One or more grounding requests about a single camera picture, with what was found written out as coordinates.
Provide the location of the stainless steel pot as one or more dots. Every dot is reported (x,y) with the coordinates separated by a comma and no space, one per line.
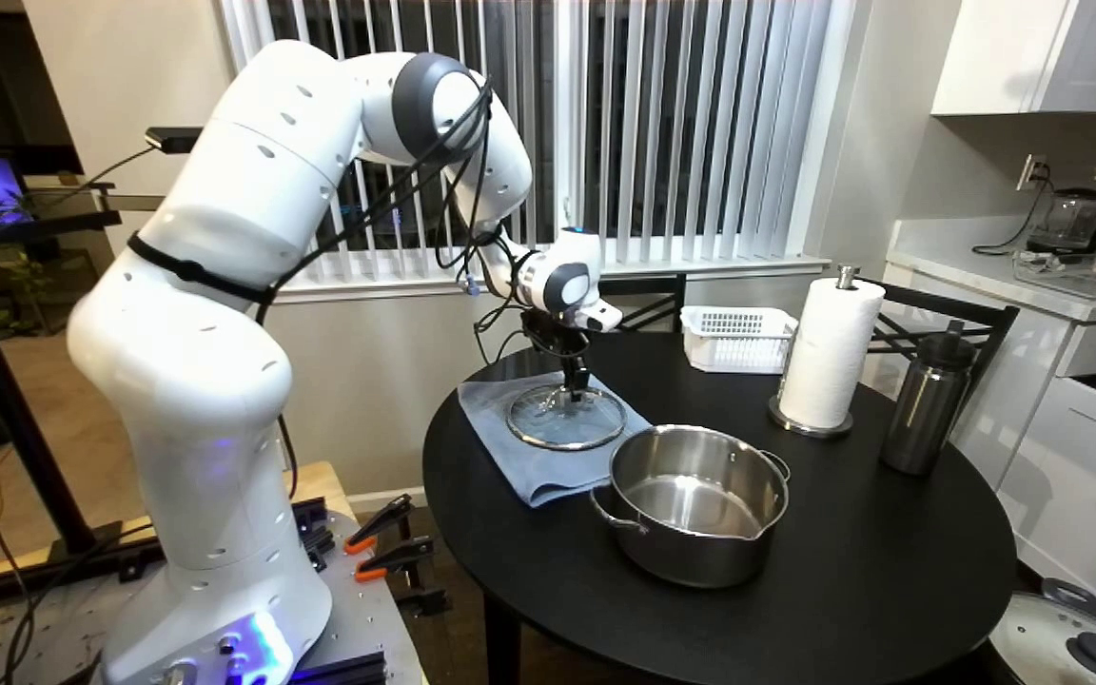
(694,507)

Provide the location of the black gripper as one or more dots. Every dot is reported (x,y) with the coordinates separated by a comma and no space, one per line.
(554,338)

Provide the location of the glass pot lid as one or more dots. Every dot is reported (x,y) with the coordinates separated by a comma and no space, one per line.
(567,428)

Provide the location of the white vertical window blinds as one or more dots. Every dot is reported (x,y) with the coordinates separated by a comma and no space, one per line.
(701,115)

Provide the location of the steel thermos bottle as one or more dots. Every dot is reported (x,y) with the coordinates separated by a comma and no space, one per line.
(925,399)

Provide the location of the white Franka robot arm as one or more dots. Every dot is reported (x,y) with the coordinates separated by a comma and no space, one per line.
(205,380)

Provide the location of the paper towel roll on holder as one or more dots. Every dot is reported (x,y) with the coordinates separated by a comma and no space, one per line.
(831,355)

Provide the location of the black countertop appliance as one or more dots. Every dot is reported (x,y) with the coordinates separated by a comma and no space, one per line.
(1076,223)

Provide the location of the white round appliance lid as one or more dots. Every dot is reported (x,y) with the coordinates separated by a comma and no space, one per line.
(1068,640)

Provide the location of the black stand frame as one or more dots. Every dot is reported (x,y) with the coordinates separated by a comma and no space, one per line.
(18,421)

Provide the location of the white wall cabinet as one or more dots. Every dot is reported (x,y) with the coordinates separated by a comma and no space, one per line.
(1045,50)

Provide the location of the blue cloth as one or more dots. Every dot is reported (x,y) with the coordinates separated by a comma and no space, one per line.
(510,461)

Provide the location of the clear plastic container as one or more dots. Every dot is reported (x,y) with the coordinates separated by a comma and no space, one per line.
(737,337)

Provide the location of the white wall outlet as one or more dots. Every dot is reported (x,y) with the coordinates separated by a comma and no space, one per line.
(1029,172)

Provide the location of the white counter cabinet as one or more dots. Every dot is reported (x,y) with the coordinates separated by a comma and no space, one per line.
(1082,421)

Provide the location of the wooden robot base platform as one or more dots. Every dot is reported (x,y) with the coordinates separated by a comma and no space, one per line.
(377,627)

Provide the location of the orange black clamp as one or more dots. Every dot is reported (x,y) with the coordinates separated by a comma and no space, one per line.
(383,518)
(397,555)

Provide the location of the round black table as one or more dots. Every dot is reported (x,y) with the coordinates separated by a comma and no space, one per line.
(852,573)

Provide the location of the black camera on mount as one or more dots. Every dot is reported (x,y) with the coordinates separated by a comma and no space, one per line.
(174,139)

